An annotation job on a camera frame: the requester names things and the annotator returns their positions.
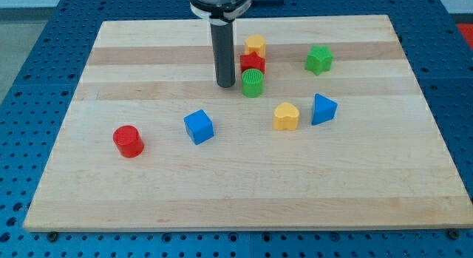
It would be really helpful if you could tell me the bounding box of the robot arm end with clamp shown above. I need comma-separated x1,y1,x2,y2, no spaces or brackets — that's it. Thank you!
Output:
189,0,253,26

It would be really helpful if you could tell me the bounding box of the blue cube block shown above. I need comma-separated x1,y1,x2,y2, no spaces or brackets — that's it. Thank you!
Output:
183,109,214,145

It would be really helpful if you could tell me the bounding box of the green cylinder block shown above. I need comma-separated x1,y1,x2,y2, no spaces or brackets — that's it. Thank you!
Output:
242,69,264,98

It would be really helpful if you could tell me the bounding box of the yellow heart block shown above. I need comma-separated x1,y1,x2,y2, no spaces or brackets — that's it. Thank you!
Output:
273,102,300,131

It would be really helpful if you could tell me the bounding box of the red star block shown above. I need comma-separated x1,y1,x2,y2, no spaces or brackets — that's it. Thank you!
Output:
240,52,266,74

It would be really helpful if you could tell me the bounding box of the yellow rounded block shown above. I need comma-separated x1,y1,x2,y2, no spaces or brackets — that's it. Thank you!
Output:
244,35,266,58

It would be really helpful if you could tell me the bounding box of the wooden board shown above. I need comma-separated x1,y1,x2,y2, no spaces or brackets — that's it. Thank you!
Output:
24,15,472,232

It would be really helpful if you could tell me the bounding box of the blue triangle block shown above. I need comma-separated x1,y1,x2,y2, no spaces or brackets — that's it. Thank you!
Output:
311,93,338,126

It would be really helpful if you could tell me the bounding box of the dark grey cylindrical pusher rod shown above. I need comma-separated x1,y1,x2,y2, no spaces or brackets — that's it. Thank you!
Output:
211,23,235,88

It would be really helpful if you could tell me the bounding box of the green star block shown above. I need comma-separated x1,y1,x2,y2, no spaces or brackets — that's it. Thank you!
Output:
304,45,333,75

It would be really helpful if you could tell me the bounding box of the red cylinder block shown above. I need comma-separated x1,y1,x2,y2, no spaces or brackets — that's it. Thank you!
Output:
112,125,144,158

